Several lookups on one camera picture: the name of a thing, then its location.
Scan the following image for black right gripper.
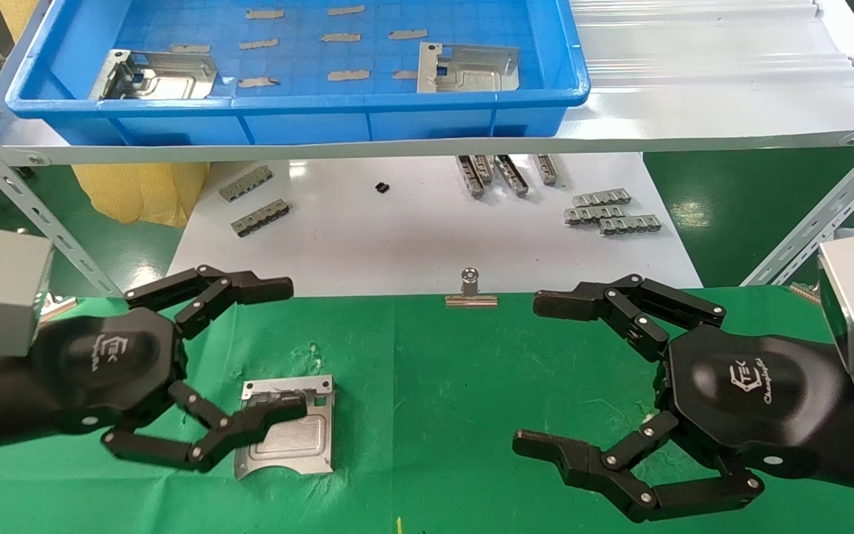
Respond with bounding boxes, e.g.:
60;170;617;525
512;274;850;524

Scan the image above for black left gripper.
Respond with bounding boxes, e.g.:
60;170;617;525
30;265;309;473

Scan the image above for stamped sheet metal part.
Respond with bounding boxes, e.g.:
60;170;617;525
417;42;521;94
88;50;218;101
233;375;335;481

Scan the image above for silver binder clip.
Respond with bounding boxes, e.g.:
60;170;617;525
446;267;499;308
42;295;78;321

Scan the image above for green cloth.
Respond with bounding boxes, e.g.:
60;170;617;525
0;286;854;534

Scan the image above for yellow mesh bag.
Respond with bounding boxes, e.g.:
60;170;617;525
0;0;211;227

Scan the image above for blue plastic bin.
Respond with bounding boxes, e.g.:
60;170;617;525
4;0;591;147

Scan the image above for perforated steel shelf upright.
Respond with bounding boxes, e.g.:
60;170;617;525
740;126;854;289
0;111;128;299

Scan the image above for white shelf board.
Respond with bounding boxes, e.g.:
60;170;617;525
0;0;854;166

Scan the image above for white corrugated sheet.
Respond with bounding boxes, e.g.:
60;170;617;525
568;0;854;91

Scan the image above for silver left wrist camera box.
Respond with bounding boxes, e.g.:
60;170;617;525
0;228;54;366

